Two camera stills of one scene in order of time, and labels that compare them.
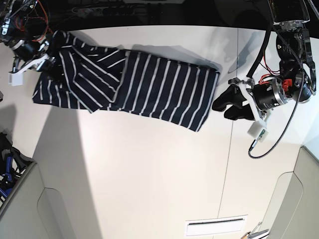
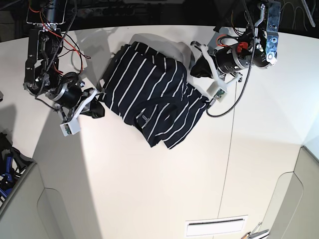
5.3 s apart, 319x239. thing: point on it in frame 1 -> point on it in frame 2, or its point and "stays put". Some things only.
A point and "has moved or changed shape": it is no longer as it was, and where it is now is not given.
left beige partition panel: (55, 199) stays put
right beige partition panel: (293, 212) stays put
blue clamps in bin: (13, 165) stays put
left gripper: (34, 53) -> (72, 99)
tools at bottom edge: (255, 234) stays put
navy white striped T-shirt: (172, 88) has moved or changed shape
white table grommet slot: (216, 225) stays put
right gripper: (264, 95) -> (224, 61)
